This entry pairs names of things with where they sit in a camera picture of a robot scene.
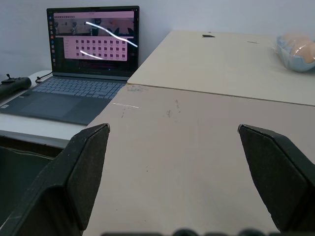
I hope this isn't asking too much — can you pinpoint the grey open laptop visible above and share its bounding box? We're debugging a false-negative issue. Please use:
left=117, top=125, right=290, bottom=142
left=0, top=5, right=140, bottom=126

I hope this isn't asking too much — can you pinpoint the light blue egg tray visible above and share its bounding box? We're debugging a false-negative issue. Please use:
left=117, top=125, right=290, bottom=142
left=275, top=34, right=315, bottom=72

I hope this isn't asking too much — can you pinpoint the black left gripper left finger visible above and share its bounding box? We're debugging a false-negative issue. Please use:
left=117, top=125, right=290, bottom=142
left=0, top=123, right=111, bottom=236

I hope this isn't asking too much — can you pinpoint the black handheld remote controller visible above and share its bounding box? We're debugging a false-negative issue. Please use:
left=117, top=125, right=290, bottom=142
left=0, top=73, right=32, bottom=98

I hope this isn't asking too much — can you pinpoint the beige egg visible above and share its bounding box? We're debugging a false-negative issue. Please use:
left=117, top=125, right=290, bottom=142
left=281, top=33, right=311, bottom=46
left=289, top=39, right=315, bottom=63

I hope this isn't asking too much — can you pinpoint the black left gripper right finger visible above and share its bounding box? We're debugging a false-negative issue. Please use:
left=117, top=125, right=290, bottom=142
left=237, top=124, right=315, bottom=232

